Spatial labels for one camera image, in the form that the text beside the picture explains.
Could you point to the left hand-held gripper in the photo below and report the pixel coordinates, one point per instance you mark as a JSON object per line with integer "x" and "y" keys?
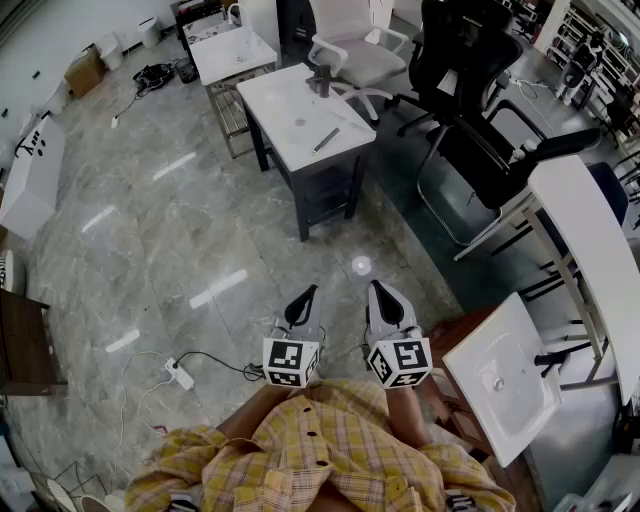
{"x": 290, "y": 360}

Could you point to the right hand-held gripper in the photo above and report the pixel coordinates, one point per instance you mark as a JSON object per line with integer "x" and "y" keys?
{"x": 400, "y": 360}

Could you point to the white plastic panel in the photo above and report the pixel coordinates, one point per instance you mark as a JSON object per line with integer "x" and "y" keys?
{"x": 325, "y": 141}

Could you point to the person's right forearm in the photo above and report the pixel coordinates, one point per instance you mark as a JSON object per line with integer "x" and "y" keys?
{"x": 407, "y": 412}

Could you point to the person's left forearm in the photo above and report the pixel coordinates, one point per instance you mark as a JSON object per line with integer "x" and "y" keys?
{"x": 250, "y": 412}

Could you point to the dark metal sink stand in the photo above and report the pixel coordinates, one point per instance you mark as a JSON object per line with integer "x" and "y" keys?
{"x": 302, "y": 200}

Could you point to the small white sink basin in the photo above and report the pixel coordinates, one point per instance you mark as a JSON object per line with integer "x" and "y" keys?
{"x": 495, "y": 380}

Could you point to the yellow plaid shirt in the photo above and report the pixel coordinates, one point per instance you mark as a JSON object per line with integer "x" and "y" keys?
{"x": 320, "y": 450}

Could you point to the white power strip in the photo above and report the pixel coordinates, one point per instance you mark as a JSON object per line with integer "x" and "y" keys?
{"x": 180, "y": 374}

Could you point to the small black faucet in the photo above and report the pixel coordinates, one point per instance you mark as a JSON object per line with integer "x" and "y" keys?
{"x": 550, "y": 361}

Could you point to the black sled-base chair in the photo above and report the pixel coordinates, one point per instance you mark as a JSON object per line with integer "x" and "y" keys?
{"x": 480, "y": 165}

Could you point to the large white sink basin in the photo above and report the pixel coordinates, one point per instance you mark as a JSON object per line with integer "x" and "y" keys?
{"x": 285, "y": 110}

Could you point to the white bottle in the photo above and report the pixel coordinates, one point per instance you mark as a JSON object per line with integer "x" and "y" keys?
{"x": 522, "y": 150}

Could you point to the silver metal sink stand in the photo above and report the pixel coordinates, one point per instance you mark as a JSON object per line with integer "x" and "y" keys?
{"x": 227, "y": 115}

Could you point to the white desk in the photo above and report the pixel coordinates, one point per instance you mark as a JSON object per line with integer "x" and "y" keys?
{"x": 585, "y": 215}

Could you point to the large black faucet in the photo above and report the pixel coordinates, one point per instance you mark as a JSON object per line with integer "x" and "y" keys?
{"x": 322, "y": 80}

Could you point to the white mesh office chair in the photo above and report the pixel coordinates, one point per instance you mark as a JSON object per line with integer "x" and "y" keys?
{"x": 360, "y": 65}

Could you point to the black high-back office chair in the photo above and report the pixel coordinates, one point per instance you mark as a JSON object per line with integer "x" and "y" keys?
{"x": 460, "y": 60}

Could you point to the white sink with red label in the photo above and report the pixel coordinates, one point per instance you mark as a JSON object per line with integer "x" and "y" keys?
{"x": 230, "y": 52}

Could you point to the dark wooden cabinet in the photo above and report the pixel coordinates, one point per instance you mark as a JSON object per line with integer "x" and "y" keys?
{"x": 25, "y": 345}

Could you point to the black printer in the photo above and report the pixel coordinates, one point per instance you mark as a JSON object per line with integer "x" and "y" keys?
{"x": 295, "y": 25}

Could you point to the striped cloth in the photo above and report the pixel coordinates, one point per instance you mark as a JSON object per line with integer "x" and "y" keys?
{"x": 6, "y": 270}

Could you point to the white robot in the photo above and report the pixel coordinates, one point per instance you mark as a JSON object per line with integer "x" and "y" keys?
{"x": 575, "y": 75}

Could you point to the large white box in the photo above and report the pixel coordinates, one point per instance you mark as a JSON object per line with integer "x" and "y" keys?
{"x": 30, "y": 180}

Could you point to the curved white faucet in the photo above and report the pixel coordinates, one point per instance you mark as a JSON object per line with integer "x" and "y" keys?
{"x": 235, "y": 12}

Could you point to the white trash bin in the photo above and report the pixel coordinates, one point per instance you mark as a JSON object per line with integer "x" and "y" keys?
{"x": 112, "y": 52}
{"x": 149, "y": 32}

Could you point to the cardboard box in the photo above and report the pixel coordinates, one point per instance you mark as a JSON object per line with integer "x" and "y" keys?
{"x": 85, "y": 75}

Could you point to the storage shelves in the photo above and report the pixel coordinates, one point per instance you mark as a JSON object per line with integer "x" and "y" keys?
{"x": 610, "y": 55}

